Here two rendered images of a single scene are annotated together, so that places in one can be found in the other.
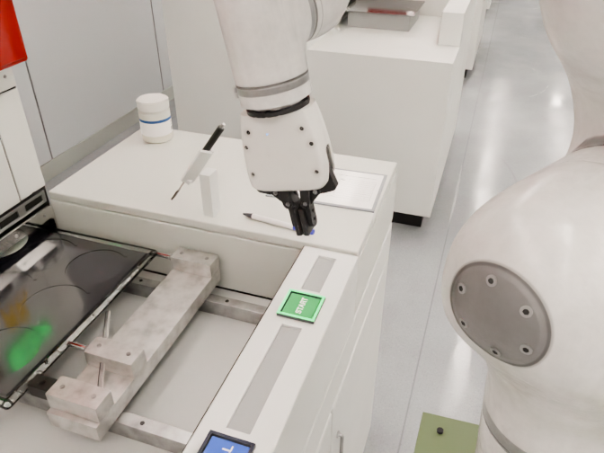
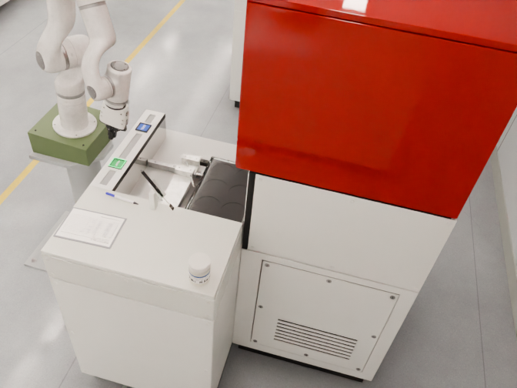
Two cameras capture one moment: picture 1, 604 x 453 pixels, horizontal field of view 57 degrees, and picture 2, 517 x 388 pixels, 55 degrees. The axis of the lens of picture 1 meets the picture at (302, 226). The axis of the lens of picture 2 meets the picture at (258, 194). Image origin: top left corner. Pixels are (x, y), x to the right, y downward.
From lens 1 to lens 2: 2.37 m
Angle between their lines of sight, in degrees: 102
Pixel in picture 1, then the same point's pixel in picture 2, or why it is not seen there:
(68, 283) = (215, 196)
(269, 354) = (130, 151)
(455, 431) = (78, 145)
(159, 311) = (175, 192)
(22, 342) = (218, 174)
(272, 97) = not seen: hidden behind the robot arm
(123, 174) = (208, 236)
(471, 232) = not seen: hidden behind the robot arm
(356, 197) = (78, 216)
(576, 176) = (74, 38)
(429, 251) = not seen: outside the picture
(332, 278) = (103, 175)
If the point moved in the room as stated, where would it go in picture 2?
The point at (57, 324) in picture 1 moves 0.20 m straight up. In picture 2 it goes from (210, 180) to (211, 143)
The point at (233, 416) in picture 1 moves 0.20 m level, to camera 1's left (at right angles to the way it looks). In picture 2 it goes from (141, 137) to (187, 138)
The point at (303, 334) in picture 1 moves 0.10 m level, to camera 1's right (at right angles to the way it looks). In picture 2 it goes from (118, 155) to (93, 155)
